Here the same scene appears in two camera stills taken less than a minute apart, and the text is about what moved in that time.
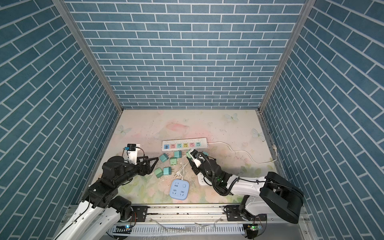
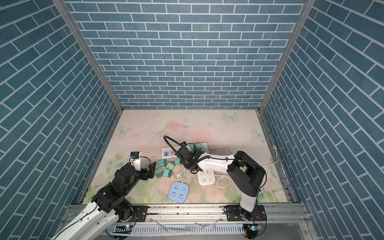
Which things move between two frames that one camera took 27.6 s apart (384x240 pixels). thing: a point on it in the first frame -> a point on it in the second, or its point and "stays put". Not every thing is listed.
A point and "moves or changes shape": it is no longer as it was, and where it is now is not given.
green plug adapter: x=159 y=173 stays put
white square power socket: x=201 y=179 stays put
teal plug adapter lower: x=167 y=170 stays put
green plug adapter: x=188 y=155 moves or changes shape
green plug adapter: x=173 y=161 -> x=169 y=165
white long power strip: x=179 y=144 -> x=167 y=152
